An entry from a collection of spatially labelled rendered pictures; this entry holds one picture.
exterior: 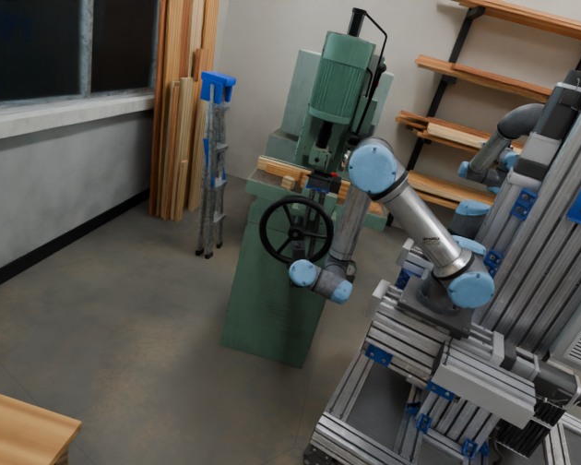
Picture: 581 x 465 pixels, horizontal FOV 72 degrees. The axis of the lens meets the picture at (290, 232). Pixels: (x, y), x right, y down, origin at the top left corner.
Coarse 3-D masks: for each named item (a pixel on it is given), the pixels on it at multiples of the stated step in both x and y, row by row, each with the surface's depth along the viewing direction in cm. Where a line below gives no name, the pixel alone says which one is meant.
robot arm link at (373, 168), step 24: (360, 144) 107; (384, 144) 103; (360, 168) 99; (384, 168) 97; (384, 192) 100; (408, 192) 102; (408, 216) 103; (432, 216) 104; (432, 240) 104; (456, 264) 105; (480, 264) 107; (456, 288) 105; (480, 288) 104
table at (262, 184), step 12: (252, 180) 165; (264, 180) 168; (276, 180) 172; (252, 192) 167; (264, 192) 166; (276, 192) 166; (288, 192) 165; (300, 192) 166; (288, 204) 167; (336, 204) 164; (300, 216) 158; (312, 216) 158; (336, 216) 166; (372, 216) 164; (384, 216) 166; (372, 228) 167
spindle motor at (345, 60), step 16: (336, 48) 149; (352, 48) 147; (368, 48) 150; (336, 64) 151; (352, 64) 150; (320, 80) 157; (336, 80) 153; (352, 80) 153; (320, 96) 158; (336, 96) 155; (352, 96) 157; (320, 112) 159; (336, 112) 158; (352, 112) 164
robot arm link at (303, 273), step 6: (294, 264) 117; (300, 264) 116; (306, 264) 116; (312, 264) 118; (294, 270) 116; (300, 270) 116; (306, 270) 116; (312, 270) 116; (318, 270) 119; (294, 276) 116; (300, 276) 116; (306, 276) 116; (312, 276) 116; (294, 282) 118; (300, 282) 115; (306, 282) 115; (312, 282) 118; (306, 288) 120
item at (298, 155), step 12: (324, 48) 173; (312, 96) 181; (360, 96) 179; (348, 132) 186; (300, 144) 191; (300, 156) 193; (336, 156) 191; (312, 168) 195; (324, 168) 194; (336, 168) 193
